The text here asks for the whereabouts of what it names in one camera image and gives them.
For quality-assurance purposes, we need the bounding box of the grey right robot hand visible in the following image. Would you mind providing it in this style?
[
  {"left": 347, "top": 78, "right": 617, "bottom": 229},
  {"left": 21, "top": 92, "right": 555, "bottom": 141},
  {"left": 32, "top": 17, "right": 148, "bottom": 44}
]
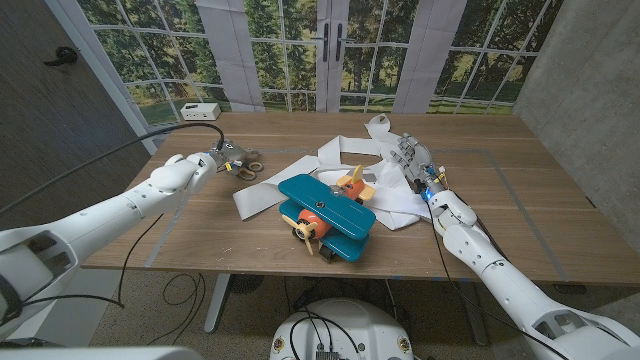
[{"left": 389, "top": 132, "right": 447, "bottom": 195}]

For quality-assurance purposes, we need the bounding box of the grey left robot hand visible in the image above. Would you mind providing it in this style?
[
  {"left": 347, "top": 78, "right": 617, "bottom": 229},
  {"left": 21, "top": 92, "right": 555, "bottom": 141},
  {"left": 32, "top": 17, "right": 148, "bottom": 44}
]
[{"left": 206, "top": 139, "right": 262, "bottom": 175}]

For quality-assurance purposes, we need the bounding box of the white receipt paper strip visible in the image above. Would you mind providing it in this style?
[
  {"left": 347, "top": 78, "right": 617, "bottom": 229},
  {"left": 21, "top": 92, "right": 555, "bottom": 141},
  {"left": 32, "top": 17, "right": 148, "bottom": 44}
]
[{"left": 232, "top": 113, "right": 437, "bottom": 232}]

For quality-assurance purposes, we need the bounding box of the teal orange toy plane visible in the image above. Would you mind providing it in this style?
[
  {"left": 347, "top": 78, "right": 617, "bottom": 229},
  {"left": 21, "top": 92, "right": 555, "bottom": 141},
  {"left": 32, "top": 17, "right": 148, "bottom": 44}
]
[{"left": 277, "top": 164, "right": 378, "bottom": 264}]

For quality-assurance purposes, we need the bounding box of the white power strip box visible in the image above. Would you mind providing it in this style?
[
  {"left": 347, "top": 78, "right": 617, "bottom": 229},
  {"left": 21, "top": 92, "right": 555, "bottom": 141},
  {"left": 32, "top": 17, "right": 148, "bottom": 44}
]
[{"left": 179, "top": 102, "right": 222, "bottom": 122}]

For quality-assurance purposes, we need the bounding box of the printed forest window backdrop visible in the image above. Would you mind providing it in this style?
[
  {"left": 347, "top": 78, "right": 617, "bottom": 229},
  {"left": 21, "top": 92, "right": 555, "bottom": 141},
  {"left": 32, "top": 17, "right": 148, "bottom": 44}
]
[{"left": 74, "top": 0, "right": 566, "bottom": 126}]

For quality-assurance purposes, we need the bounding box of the black round floor object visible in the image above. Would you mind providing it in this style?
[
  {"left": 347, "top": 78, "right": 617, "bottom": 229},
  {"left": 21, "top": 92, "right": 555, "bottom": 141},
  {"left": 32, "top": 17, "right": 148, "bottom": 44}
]
[{"left": 229, "top": 273, "right": 265, "bottom": 295}]

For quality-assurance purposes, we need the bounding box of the white table leg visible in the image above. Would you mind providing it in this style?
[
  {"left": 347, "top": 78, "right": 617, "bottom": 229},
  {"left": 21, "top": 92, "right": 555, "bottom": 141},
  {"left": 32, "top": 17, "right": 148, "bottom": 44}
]
[
  {"left": 456, "top": 281, "right": 491, "bottom": 348},
  {"left": 203, "top": 272, "right": 233, "bottom": 335}
]

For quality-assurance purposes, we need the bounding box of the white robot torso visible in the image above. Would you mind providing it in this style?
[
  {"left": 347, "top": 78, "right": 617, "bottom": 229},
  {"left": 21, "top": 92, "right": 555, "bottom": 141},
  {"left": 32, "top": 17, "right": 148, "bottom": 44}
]
[{"left": 269, "top": 297, "right": 416, "bottom": 360}]

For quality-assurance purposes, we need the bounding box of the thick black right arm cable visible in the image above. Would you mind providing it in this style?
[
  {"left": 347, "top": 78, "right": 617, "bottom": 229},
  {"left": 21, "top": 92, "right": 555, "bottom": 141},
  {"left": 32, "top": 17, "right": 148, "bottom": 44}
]
[{"left": 448, "top": 190, "right": 509, "bottom": 262}]

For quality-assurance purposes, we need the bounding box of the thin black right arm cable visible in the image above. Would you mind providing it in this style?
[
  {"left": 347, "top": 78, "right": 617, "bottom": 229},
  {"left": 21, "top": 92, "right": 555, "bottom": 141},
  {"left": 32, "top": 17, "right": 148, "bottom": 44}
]
[{"left": 424, "top": 200, "right": 574, "bottom": 360}]

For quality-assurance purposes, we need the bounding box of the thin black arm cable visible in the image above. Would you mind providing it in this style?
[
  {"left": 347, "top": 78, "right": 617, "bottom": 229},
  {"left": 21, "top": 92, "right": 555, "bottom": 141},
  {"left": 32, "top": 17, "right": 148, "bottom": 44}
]
[
  {"left": 22, "top": 213, "right": 166, "bottom": 307},
  {"left": 424, "top": 200, "right": 574, "bottom": 360}
]

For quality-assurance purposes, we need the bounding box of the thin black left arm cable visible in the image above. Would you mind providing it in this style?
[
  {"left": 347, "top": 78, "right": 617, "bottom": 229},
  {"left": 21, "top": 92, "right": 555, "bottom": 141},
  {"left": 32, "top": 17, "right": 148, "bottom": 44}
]
[{"left": 22, "top": 213, "right": 166, "bottom": 307}]

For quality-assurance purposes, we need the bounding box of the black wall door handle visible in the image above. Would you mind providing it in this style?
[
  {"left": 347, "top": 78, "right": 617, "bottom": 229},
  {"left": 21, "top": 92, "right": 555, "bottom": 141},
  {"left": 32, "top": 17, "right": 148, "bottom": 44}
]
[{"left": 43, "top": 46, "right": 79, "bottom": 67}]

